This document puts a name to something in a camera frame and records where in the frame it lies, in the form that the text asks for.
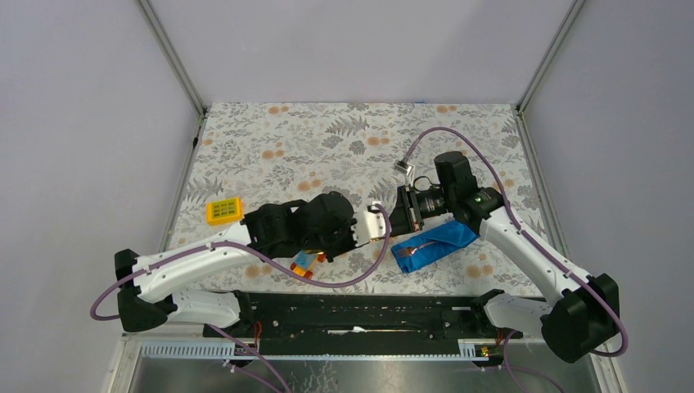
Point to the floral tablecloth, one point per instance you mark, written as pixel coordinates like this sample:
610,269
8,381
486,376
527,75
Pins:
278,152

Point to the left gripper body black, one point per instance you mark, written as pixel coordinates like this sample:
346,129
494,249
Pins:
332,244

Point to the yellow toy block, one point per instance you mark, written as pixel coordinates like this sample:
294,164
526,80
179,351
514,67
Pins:
223,212

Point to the blue cloth napkin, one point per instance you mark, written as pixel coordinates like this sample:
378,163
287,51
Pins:
450,237

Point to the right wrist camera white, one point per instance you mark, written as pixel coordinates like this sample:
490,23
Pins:
404,167

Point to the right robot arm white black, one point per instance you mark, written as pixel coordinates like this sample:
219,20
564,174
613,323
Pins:
579,312

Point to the gold fork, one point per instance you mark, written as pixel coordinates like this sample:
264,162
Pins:
411,250

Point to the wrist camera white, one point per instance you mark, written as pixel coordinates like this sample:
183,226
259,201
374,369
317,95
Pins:
369,226
404,167

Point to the blue orange toy car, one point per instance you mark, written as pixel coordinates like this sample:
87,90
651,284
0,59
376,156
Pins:
304,263

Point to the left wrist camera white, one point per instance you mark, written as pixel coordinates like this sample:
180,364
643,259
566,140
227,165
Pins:
369,226

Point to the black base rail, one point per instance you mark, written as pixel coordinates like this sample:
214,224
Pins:
331,324

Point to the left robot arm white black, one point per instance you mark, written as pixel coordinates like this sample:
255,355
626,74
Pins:
152,288

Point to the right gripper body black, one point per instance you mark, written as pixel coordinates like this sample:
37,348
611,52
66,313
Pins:
417,206

